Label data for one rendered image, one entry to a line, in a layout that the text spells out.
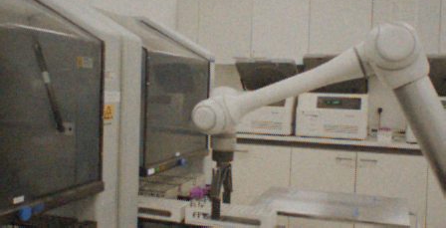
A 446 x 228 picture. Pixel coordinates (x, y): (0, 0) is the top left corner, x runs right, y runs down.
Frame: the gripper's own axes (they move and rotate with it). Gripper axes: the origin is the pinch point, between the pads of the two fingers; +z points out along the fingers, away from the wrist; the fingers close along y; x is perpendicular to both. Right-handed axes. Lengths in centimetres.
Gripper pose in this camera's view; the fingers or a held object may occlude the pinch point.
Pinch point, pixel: (221, 209)
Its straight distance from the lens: 166.1
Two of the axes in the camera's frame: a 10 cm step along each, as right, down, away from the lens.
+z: -0.3, 10.0, 0.3
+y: 3.3, -0.2, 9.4
